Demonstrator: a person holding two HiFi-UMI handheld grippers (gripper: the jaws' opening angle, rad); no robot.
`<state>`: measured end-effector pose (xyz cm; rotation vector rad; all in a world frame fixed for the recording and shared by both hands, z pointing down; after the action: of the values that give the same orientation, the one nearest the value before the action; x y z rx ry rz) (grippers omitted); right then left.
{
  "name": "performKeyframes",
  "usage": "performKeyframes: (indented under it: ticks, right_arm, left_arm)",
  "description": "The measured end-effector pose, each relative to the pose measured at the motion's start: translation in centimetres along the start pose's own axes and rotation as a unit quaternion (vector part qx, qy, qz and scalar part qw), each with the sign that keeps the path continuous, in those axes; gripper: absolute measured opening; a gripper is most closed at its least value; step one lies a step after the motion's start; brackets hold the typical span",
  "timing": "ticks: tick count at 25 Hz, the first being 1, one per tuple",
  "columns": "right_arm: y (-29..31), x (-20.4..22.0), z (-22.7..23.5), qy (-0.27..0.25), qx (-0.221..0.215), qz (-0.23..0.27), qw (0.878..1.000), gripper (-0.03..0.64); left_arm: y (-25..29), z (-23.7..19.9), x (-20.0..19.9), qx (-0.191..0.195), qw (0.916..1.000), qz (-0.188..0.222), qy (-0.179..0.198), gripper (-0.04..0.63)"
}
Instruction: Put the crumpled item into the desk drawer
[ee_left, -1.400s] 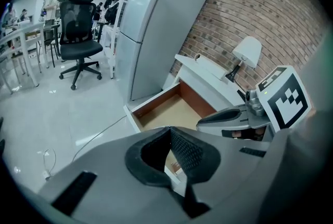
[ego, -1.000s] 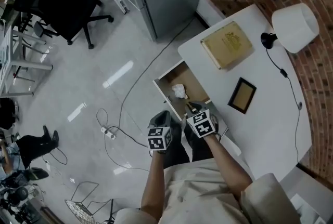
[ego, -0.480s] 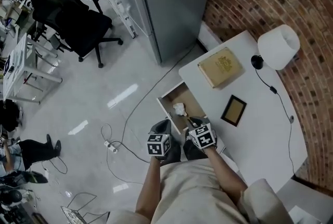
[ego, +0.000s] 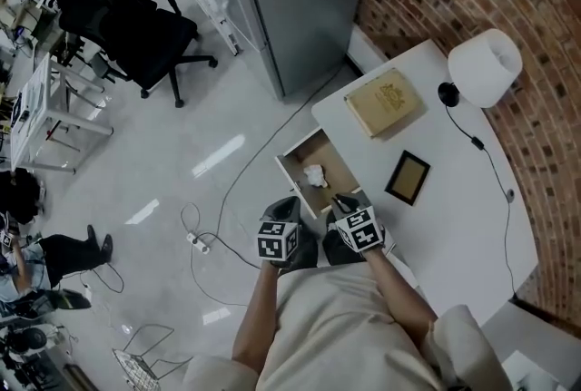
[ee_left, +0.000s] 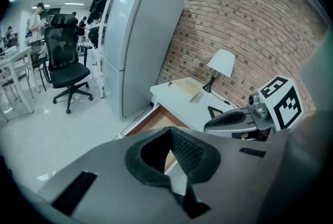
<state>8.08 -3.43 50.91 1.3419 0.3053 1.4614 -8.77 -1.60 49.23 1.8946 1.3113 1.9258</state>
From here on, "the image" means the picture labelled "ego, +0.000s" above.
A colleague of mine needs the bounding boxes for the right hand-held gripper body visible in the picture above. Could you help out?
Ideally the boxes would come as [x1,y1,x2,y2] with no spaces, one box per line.
[322,205,388,267]

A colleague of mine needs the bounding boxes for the black floor cable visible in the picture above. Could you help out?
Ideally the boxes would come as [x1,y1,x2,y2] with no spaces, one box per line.
[180,57,346,307]

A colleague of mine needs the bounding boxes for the black picture frame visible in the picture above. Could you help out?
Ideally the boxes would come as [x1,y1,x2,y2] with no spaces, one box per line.
[383,149,432,207]

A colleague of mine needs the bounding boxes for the tan hardcover book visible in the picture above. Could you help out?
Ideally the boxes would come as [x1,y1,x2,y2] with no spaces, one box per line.
[342,67,427,140]

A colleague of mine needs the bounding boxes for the person's cream clothing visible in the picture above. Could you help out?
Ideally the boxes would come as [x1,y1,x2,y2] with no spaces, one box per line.
[181,260,506,391]

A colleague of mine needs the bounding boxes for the white shade table lamp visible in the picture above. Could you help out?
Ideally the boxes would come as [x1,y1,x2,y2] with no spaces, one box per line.
[437,28,524,110]

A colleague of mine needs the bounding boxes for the person's right forearm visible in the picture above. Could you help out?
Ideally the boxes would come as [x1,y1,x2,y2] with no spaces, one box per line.
[362,249,439,347]

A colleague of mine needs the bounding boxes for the black office chair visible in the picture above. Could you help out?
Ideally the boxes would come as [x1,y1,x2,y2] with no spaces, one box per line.
[53,0,220,110]

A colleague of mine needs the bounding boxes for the wire basket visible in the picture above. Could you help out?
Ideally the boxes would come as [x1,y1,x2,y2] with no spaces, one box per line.
[111,323,195,391]

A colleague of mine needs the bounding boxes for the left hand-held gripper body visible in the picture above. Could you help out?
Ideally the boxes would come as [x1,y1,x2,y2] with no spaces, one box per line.
[257,210,320,278]

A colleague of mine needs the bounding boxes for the white frame table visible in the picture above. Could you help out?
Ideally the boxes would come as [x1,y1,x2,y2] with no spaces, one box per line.
[7,52,115,175]

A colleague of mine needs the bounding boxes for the white power strip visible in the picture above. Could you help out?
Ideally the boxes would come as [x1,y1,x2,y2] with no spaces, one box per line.
[186,232,212,255]

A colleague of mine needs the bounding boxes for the white paper item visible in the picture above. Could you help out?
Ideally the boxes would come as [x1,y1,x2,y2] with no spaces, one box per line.
[302,163,330,189]

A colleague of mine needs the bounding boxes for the black lamp cable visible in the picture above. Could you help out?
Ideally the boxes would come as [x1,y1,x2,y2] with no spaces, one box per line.
[443,103,519,300]

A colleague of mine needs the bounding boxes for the person's left forearm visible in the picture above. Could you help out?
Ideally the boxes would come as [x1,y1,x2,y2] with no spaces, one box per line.
[231,260,283,377]

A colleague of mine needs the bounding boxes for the wooden desk drawer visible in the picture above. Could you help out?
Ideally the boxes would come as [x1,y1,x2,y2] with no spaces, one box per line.
[273,127,365,219]

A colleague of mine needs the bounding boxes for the white desk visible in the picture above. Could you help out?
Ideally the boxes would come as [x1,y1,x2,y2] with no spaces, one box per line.
[310,38,540,323]

